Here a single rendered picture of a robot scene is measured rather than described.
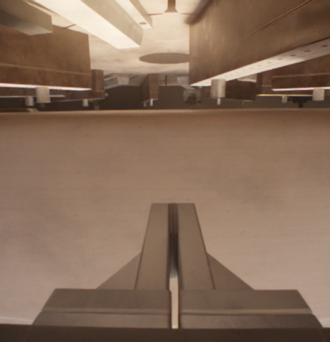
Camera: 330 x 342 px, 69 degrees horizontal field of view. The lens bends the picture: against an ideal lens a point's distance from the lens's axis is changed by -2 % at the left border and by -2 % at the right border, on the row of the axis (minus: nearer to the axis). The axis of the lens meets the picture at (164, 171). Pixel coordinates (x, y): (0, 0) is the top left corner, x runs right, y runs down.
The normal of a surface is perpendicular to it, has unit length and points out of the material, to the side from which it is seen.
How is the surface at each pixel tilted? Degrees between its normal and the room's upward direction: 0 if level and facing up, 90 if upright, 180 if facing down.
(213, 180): 90
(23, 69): 90
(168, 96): 90
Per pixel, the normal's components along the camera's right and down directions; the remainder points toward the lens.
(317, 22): -0.98, 0.06
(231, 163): 0.01, 0.25
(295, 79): -0.57, 0.21
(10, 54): 0.82, 0.13
